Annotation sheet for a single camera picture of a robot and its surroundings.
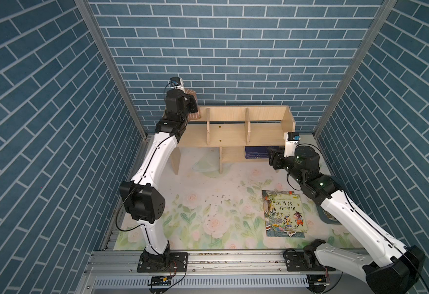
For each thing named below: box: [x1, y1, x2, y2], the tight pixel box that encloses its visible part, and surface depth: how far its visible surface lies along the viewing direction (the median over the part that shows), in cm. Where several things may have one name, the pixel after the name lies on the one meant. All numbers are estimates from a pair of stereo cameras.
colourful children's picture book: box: [261, 190, 309, 238], surface depth 87 cm
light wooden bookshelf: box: [170, 105, 297, 176], surface depth 88 cm
